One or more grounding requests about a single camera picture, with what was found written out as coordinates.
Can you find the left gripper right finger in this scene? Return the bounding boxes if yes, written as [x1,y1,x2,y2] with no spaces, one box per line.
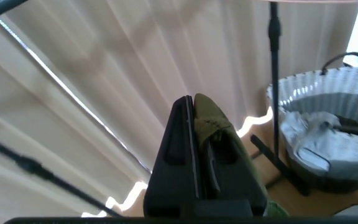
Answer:
[197,132,269,216]

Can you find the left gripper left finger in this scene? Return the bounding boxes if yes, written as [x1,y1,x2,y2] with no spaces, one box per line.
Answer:
[144,95,200,218]

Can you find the green long-sleeved shirt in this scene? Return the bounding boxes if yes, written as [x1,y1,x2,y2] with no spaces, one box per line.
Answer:
[193,93,290,218]

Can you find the black clothes rack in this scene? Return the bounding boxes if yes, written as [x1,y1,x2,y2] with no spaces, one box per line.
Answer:
[0,0,311,218]

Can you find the white laundry basket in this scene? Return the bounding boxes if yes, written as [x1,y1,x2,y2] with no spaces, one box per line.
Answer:
[266,52,358,194]

